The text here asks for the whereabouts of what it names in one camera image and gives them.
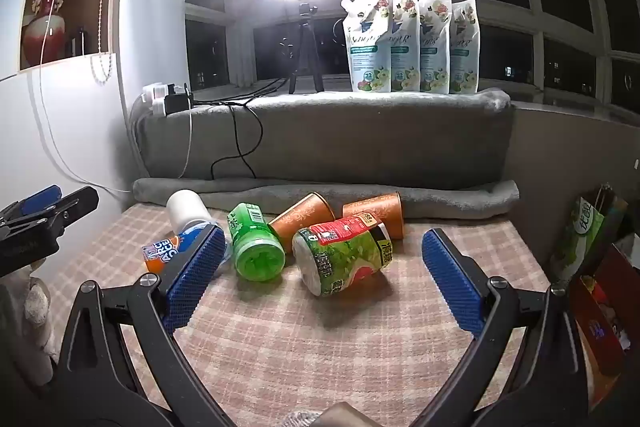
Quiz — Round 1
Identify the red white vase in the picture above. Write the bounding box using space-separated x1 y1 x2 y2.
20 0 70 69

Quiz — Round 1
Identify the black power adapter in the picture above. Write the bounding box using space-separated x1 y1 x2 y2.
164 88 194 116

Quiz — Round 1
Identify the pink plaid cloth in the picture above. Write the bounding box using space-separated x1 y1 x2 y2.
44 202 557 427

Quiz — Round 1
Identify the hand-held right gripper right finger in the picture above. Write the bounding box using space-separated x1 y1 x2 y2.
407 228 592 427

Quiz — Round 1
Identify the green paper bag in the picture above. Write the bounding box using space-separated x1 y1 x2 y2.
549 183 629 284

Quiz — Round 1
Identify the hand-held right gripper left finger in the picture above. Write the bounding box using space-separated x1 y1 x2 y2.
52 224 241 427

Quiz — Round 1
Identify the red cardboard box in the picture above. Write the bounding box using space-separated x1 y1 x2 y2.
569 243 640 410

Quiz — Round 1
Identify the white floral spouted refill pouch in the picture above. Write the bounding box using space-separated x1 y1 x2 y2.
341 0 397 94

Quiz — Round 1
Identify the white power strip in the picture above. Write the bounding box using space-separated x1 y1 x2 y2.
141 81 176 116

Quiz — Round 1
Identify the small green plastic bottle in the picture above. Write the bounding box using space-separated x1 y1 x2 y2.
227 202 287 282

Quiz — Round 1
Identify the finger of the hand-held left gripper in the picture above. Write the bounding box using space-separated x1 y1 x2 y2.
0 185 64 227
10 186 100 239

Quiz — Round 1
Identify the long white cable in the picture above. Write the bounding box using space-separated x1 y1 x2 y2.
31 0 132 195

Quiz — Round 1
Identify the brown patterned paper cup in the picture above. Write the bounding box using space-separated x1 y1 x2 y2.
268 192 335 254
342 191 404 241

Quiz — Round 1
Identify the rolled grey blanket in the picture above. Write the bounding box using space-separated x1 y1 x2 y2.
132 177 521 219

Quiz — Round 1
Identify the green red label cup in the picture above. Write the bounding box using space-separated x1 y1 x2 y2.
292 216 394 297

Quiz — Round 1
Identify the blue orange label cup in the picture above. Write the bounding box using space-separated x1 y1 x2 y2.
142 221 227 274

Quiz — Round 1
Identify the black cable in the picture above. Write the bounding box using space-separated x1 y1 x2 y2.
192 78 292 181

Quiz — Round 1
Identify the white plain cup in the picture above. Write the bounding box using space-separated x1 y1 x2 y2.
165 189 212 229

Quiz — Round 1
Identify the short white cable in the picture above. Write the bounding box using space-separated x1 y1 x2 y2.
177 107 195 181

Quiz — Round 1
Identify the black tripod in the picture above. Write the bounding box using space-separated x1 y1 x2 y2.
287 1 326 96

